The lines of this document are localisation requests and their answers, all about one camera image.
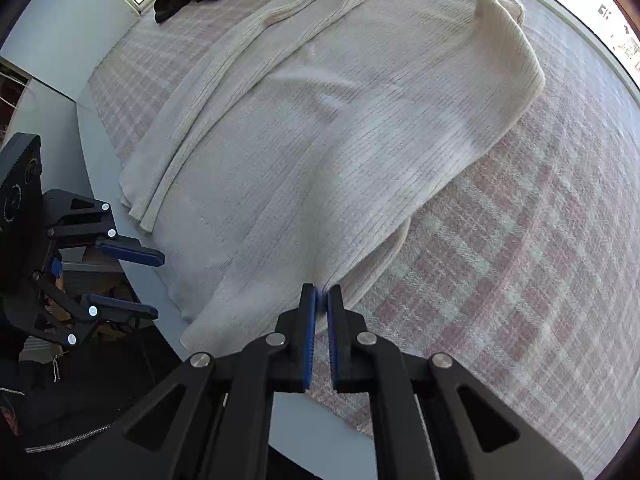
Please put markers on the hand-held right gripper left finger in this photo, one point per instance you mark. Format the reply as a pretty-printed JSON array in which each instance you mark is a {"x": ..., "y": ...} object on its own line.
[{"x": 310, "y": 340}]

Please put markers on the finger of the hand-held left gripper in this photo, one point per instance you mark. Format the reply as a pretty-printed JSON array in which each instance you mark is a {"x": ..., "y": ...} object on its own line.
[
  {"x": 130, "y": 255},
  {"x": 120, "y": 308}
]

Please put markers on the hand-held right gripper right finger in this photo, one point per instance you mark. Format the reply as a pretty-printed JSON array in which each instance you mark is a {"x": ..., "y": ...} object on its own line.
[{"x": 334, "y": 345}]

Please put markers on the cream ribbed knit sweater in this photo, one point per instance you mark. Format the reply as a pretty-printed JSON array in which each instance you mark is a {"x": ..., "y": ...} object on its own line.
[{"x": 325, "y": 135}]

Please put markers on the person's black zipped jacket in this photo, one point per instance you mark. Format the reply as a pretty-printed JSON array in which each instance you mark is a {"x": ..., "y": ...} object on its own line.
[{"x": 90, "y": 400}]

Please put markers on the pink plaid blanket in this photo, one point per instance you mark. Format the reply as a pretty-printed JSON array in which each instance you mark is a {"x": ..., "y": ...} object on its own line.
[{"x": 525, "y": 260}]

